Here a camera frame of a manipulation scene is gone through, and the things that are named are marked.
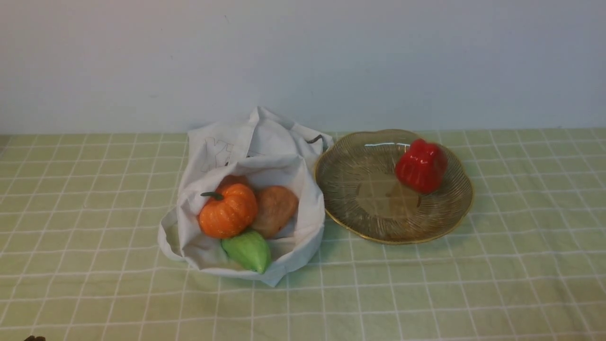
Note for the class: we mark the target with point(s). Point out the red bell pepper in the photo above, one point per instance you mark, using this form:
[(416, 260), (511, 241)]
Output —
[(422, 167)]

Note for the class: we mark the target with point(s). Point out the white cloth tote bag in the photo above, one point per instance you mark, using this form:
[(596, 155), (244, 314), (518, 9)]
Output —
[(268, 150)]

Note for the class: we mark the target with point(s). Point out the brown potato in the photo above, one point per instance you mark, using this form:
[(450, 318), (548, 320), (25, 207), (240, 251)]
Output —
[(276, 206)]

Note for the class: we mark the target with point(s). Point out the amber glass plate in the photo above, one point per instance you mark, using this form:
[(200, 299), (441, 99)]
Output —
[(362, 194)]

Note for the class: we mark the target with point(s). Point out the orange vegetable behind pumpkin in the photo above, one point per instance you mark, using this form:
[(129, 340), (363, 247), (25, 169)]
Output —
[(233, 179)]

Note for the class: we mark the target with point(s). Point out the orange pumpkin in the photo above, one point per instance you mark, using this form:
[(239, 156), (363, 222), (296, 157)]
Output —
[(228, 211)]

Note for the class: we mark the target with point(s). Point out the green ridged gourd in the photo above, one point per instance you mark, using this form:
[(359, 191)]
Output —
[(250, 250)]

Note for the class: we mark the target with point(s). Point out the green checked tablecloth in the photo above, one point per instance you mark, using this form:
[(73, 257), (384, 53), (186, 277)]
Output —
[(80, 260)]

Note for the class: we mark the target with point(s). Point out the dark object at bottom edge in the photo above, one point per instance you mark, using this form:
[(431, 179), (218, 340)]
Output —
[(35, 338)]

